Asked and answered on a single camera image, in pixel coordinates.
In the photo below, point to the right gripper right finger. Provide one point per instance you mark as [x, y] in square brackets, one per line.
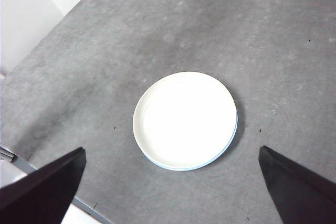
[304, 195]

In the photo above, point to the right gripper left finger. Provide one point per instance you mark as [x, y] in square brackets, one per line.
[39, 197]

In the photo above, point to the blue round plate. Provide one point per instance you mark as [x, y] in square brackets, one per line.
[228, 148]

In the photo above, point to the white round plate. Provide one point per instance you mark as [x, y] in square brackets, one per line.
[183, 119]

